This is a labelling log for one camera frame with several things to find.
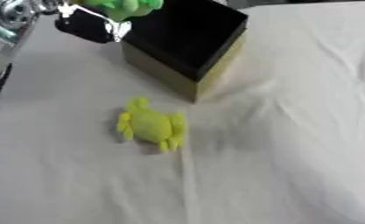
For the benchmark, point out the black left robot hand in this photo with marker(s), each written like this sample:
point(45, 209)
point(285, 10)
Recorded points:
point(85, 24)

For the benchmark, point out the green soft toy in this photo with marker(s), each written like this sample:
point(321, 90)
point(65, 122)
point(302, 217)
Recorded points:
point(126, 6)

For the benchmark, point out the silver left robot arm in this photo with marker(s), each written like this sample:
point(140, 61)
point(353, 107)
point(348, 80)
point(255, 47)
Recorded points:
point(6, 26)

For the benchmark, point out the tan cardboard box black inside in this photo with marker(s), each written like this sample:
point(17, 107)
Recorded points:
point(190, 38)

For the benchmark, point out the yellow-green crab toy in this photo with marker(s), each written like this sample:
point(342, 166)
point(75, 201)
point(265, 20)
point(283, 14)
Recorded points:
point(150, 125)

